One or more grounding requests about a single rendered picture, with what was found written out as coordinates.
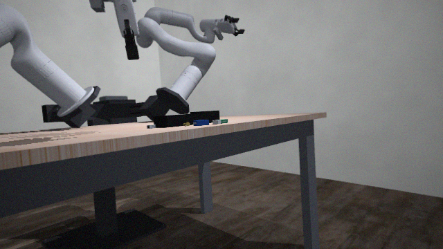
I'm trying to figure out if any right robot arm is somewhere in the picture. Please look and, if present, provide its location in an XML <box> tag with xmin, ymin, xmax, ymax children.
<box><xmin>0</xmin><ymin>3</ymin><xmax>94</xmax><ymax>117</ymax></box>

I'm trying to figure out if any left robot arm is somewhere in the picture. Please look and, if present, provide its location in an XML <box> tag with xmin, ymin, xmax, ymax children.
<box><xmin>136</xmin><ymin>7</ymin><xmax>224</xmax><ymax>101</ymax></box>

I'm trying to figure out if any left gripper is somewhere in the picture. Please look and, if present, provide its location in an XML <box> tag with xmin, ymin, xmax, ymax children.
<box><xmin>217</xmin><ymin>15</ymin><xmax>245</xmax><ymax>36</ymax></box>

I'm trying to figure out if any black three-compartment bin rack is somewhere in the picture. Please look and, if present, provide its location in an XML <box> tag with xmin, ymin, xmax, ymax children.
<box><xmin>153</xmin><ymin>111</ymin><xmax>219</xmax><ymax>127</ymax></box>

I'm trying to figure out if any blue battery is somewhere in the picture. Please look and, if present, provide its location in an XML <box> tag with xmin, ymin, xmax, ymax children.
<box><xmin>193</xmin><ymin>120</ymin><xmax>209</xmax><ymax>126</ymax></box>

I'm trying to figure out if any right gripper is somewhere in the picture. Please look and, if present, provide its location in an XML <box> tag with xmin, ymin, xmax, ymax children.
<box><xmin>109</xmin><ymin>0</ymin><xmax>140</xmax><ymax>60</ymax></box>

